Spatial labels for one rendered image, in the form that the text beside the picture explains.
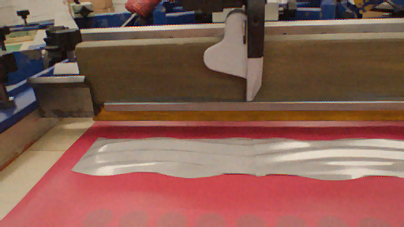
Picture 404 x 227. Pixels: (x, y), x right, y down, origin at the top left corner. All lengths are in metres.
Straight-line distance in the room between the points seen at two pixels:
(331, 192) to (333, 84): 0.13
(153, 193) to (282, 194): 0.11
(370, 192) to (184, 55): 0.22
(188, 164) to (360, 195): 0.15
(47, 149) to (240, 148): 0.21
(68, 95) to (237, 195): 0.23
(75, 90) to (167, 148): 0.13
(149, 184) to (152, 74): 0.13
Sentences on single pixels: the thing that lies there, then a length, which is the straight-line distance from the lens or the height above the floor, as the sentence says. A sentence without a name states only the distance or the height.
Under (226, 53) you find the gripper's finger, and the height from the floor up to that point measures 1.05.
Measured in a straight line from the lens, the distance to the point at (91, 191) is 0.29.
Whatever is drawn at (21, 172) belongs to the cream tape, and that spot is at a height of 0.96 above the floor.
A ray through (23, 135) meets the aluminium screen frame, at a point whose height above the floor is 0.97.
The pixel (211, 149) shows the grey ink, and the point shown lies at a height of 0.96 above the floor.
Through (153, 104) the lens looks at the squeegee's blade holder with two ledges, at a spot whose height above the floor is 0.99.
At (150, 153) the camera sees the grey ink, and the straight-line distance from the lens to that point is 0.31.
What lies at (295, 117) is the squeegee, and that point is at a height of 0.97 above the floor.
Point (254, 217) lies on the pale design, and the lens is 0.24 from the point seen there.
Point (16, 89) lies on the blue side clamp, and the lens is 0.45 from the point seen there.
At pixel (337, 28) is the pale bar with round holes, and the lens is 0.59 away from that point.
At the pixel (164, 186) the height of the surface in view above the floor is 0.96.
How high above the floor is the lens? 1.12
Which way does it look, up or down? 24 degrees down
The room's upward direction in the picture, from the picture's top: 3 degrees counter-clockwise
